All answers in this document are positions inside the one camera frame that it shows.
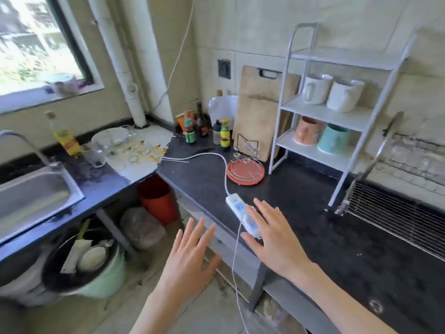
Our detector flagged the person's left hand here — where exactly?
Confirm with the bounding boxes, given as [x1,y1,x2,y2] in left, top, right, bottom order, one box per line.
[157,217,223,300]

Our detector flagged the person's right hand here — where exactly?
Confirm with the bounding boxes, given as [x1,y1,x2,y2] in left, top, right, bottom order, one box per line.
[240,198,314,280]

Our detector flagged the person's right forearm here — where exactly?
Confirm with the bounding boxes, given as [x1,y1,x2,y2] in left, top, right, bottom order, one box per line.
[289,262,400,334]

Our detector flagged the person's left forearm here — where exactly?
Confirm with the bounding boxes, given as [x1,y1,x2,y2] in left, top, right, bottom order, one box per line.
[129,288,195,334]

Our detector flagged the white power strip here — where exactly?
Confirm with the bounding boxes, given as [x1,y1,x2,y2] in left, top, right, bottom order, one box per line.
[225,193,263,240]

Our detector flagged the grey plastic bag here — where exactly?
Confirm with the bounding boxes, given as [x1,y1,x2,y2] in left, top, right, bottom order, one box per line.
[120,206,167,250]

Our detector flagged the red bucket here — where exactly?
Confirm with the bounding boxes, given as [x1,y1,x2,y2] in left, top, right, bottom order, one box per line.
[138,175,180,227]

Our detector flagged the red round tray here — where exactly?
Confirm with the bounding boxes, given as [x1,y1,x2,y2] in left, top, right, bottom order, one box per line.
[226,158,266,186]

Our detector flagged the green plastic basin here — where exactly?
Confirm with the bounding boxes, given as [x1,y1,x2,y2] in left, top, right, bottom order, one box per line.
[41,226,128,300]

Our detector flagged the white bowl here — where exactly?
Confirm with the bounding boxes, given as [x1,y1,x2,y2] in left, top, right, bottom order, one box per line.
[77,245,110,274]

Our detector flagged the small wooden cutting board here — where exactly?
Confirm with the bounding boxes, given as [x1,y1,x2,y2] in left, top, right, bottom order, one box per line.
[232,94,290,163]

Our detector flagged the stained white board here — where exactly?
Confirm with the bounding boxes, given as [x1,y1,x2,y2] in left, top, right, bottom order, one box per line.
[104,123,174,183]

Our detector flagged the orange mug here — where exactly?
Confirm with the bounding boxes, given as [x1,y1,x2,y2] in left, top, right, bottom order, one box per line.
[293,116,326,146]

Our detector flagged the yellow cap seasoning bottle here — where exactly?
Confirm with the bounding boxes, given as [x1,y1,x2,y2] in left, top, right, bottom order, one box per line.
[220,118,231,151]

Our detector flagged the teal mug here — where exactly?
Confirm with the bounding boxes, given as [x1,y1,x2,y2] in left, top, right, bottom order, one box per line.
[317,123,352,156]

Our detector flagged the kitchen cleaver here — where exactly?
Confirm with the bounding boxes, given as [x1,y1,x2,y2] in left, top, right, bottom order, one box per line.
[60,219,94,275]

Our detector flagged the green label sauce bottle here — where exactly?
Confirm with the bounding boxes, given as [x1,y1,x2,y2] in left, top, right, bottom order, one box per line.
[183,111,197,144]

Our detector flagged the dark sauce bottle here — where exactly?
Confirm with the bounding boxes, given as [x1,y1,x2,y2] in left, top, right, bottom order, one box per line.
[195,102,210,138]

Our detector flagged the orange seasoning packet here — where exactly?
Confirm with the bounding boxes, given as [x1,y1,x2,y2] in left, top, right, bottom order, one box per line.
[175,112,190,133]

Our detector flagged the white plastic bag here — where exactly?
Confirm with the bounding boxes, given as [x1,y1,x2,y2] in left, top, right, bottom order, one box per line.
[207,95,239,131]

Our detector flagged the clear drinking glass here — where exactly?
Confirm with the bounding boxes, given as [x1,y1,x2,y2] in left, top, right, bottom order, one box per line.
[81,142,107,168]

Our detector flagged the clear glass bowl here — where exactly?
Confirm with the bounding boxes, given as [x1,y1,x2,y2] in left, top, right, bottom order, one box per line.
[91,126,135,154]

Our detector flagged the metal dish drying rack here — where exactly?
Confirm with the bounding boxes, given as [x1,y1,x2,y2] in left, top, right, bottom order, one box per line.
[335,111,445,264]

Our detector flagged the black wok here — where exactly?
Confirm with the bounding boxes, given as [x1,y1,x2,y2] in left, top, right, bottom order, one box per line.
[42,227,120,295]

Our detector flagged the white metal shelf rack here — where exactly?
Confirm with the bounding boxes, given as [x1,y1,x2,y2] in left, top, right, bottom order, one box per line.
[268,22,419,210]

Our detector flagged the white mug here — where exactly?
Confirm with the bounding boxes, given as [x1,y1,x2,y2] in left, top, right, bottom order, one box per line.
[301,73,334,105]
[326,79,366,113]

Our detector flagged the large wooden cutting board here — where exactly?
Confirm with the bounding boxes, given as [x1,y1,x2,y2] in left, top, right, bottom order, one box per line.
[238,65,302,101]

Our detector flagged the stainless steel sink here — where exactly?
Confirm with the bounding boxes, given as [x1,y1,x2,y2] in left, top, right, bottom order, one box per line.
[0,162,85,246]

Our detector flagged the yellow oil bottle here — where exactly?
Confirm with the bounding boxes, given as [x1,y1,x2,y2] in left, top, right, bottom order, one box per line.
[45,110,83,157]

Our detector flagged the white bucket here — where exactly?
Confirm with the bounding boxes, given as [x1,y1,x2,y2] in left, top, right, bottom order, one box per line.
[0,247,63,307]

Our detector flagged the metal faucet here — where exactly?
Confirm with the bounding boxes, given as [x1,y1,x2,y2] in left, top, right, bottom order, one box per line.
[0,130,62,170]

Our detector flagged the white drain pipe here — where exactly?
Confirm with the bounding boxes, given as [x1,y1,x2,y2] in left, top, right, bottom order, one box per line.
[86,0,149,129]

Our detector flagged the window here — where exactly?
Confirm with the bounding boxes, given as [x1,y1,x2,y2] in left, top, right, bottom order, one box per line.
[0,0,105,115]

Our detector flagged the thin white charger cable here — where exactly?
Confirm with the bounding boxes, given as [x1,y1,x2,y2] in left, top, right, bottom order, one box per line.
[231,210,250,334]

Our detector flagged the small wire cup holder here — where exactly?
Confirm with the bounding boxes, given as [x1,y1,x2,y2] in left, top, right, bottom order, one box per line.
[232,133,260,160]

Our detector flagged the thick white power cord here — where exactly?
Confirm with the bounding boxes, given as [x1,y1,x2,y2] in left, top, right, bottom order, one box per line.
[158,152,232,198]

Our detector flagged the black wall socket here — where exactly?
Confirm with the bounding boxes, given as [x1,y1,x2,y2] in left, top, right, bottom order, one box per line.
[218,58,232,80]

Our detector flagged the white wall cable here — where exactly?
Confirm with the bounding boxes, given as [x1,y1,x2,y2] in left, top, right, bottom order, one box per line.
[152,0,195,112]

